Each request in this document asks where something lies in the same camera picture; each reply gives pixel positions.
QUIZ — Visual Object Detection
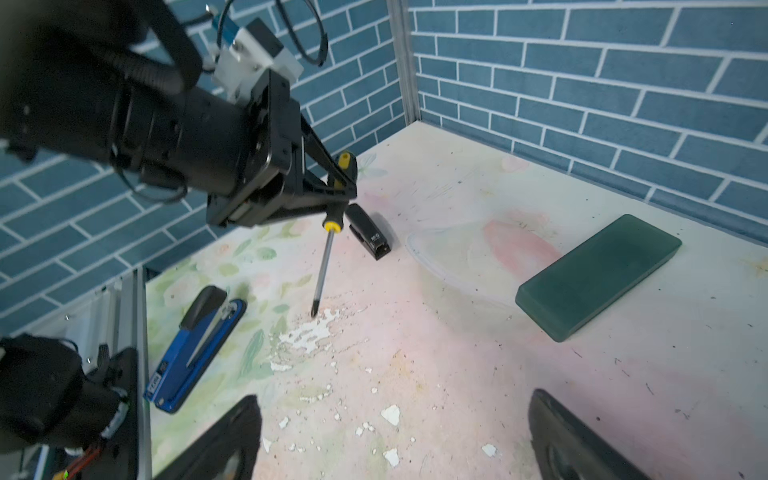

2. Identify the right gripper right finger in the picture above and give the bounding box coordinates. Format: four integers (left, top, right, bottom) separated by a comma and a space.
528, 389, 647, 479

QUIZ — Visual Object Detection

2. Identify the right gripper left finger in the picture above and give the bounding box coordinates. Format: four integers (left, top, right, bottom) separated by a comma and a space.
155, 395, 262, 479

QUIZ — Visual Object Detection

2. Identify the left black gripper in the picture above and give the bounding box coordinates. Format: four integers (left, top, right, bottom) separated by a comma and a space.
206, 71, 357, 227

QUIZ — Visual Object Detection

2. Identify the yellow black screwdriver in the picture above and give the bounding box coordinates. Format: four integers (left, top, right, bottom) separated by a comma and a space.
310, 151, 357, 318

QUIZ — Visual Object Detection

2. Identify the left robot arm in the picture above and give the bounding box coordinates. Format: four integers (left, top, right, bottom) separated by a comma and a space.
1, 1, 357, 227

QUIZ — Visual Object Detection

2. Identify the small black stapler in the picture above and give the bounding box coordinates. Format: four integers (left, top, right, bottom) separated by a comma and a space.
345, 203, 391, 261

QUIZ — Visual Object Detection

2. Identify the blue black stapler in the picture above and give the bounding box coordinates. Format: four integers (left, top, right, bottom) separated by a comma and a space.
143, 285, 247, 414

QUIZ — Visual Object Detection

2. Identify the green rectangular block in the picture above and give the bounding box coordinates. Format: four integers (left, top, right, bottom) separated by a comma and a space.
515, 214, 682, 343

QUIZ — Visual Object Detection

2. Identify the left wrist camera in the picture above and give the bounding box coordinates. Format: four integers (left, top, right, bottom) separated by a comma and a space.
210, 10, 303, 106

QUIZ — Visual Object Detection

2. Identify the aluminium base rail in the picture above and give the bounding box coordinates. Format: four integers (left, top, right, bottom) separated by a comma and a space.
12, 268, 152, 479

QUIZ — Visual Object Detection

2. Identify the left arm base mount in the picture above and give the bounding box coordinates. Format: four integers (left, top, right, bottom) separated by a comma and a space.
1, 334, 140, 479

